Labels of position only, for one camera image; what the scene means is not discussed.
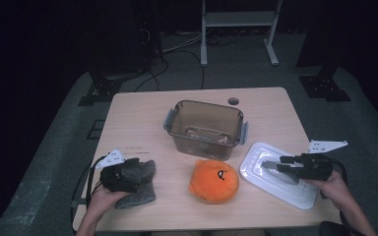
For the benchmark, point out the orange plush toy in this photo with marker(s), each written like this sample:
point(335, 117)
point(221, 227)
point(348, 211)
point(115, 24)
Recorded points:
point(213, 183)

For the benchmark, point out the black stand base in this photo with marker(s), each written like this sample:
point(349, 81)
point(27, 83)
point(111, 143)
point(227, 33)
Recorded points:
point(103, 88)
point(323, 87)

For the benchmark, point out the brown clear storage box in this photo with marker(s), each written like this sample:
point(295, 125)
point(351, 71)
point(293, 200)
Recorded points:
point(206, 131)

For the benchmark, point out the person's right hand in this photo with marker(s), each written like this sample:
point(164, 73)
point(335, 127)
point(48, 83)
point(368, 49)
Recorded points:
point(333, 190)

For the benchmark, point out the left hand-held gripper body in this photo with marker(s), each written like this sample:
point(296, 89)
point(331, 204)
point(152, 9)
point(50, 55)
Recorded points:
point(111, 177)

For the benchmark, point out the white metal desk frame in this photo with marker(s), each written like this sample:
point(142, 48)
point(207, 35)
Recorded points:
point(238, 19)

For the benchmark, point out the person's left hand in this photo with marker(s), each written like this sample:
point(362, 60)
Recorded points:
point(103, 201)

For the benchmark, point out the round grey table grommet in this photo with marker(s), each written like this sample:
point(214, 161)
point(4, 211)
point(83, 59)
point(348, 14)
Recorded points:
point(233, 101)

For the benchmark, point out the dark equipment stand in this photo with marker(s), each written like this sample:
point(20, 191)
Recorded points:
point(151, 32)

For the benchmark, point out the black chair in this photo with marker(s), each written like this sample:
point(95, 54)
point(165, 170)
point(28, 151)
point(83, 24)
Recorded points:
point(329, 229)

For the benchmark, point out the grey fluffy cloth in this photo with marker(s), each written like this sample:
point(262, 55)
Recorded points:
point(144, 193)

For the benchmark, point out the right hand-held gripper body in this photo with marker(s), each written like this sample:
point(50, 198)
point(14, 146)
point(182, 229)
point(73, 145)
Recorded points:
point(318, 167)

